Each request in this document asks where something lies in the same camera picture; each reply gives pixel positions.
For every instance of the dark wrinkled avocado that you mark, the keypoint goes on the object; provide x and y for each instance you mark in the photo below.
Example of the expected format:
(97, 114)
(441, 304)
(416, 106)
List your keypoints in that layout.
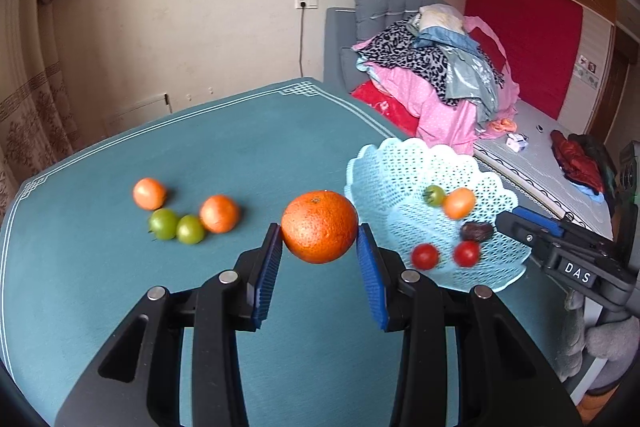
(475, 231)

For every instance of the white wall outlet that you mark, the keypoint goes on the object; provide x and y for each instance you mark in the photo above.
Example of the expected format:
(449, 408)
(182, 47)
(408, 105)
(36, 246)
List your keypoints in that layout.
(306, 2)

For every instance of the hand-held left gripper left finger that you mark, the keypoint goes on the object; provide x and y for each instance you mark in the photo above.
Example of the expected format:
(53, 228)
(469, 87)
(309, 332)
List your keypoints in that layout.
(267, 277)

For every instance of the red padded wall panel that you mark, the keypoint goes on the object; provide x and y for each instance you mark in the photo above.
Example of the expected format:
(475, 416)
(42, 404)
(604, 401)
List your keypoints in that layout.
(530, 37)

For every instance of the small white box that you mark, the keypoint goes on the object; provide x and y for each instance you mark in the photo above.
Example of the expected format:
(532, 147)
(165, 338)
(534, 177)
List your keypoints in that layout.
(516, 142)

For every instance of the grey tufted cushion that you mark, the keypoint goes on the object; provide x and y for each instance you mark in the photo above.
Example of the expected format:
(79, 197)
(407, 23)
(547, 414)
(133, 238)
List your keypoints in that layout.
(385, 9)

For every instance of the orange cloth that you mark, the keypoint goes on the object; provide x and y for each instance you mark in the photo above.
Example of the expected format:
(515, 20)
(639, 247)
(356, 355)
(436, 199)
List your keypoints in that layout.
(502, 125)

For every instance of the shiny grey-blue garment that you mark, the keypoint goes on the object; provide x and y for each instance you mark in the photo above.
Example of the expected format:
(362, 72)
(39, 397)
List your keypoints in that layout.
(467, 77)

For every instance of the red tomato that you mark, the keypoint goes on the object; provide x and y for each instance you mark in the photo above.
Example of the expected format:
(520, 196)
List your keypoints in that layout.
(466, 253)
(425, 256)

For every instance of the orange mandarin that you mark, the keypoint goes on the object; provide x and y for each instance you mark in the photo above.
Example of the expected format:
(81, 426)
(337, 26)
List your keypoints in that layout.
(219, 214)
(149, 193)
(458, 203)

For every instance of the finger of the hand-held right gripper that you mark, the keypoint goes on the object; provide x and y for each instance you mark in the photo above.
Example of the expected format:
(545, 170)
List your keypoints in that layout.
(545, 219)
(525, 232)

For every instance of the blue denim garment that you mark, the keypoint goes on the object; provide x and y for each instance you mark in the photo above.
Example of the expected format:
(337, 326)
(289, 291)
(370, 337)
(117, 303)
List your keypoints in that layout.
(445, 38)

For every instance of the pile of clothes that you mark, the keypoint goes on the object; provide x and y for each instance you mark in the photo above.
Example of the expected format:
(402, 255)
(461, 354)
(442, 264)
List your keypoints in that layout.
(435, 112)
(415, 57)

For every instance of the large rough orange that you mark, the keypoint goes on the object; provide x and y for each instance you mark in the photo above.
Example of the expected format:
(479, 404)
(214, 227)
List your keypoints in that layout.
(319, 227)

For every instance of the wooden door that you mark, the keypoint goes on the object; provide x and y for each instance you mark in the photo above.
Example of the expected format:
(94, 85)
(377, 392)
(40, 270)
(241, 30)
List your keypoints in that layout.
(612, 97)

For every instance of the light blue plastic basket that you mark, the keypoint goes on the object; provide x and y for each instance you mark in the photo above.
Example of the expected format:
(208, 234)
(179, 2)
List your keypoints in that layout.
(395, 177)

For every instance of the grey fleece cloth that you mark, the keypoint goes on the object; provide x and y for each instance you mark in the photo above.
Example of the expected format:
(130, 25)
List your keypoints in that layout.
(570, 337)

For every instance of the beige patterned curtain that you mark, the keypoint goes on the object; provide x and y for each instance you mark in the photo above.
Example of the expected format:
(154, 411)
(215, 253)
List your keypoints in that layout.
(30, 107)

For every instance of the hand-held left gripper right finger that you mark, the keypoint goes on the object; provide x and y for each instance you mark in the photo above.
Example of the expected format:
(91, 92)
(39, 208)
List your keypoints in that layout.
(372, 277)

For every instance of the cream cloth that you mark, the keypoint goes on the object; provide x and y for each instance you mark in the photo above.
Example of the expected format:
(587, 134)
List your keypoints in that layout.
(442, 17)

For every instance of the dark jacket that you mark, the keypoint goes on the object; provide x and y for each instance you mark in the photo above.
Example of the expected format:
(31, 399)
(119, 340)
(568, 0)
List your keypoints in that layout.
(597, 152)

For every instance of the red jacket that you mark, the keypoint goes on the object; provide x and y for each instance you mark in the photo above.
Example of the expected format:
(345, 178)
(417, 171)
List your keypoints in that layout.
(575, 159)

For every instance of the red blanket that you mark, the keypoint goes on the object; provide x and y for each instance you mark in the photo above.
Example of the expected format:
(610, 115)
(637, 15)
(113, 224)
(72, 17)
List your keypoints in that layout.
(385, 107)

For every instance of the green reddish tomato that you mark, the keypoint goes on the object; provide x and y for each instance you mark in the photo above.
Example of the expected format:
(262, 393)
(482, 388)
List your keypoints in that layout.
(434, 195)

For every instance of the grey bed headboard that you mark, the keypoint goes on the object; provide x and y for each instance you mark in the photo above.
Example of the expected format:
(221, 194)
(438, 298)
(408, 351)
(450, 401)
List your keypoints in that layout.
(337, 42)

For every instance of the grey mattress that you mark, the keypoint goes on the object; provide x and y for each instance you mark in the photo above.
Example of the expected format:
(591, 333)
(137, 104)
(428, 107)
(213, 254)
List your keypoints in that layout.
(540, 167)

